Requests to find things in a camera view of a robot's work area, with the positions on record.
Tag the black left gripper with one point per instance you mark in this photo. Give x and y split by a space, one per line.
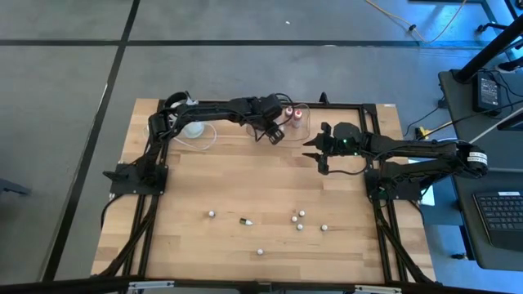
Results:
267 108

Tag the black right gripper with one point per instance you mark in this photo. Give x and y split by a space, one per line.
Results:
345 141

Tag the pink food colouring bottle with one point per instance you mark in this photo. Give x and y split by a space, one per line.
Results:
289 112

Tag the red food colouring bottle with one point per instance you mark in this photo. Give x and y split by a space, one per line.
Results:
297 118

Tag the small green-label dropper bottle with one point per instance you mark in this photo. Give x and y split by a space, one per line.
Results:
244 221

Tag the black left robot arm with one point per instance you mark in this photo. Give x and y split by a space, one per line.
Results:
204 110

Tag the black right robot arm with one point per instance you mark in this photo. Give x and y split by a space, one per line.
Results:
429 151

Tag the clear plastic container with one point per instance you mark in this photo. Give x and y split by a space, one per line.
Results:
302 130

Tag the dark grey side desk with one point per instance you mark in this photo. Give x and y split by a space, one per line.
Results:
466 212

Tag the black power adapter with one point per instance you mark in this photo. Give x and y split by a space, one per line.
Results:
487 92

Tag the black keyboard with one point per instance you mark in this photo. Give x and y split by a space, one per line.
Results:
502 212

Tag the thick black diagonal pole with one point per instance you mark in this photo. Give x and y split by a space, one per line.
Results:
486 51

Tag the black gantry crossbar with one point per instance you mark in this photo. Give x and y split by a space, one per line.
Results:
81 286

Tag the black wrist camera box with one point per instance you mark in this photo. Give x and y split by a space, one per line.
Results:
275 134

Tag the black frame bracket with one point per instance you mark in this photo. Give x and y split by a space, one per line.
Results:
324 99

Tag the black aluminium table frame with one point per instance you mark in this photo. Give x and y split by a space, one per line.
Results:
145 245

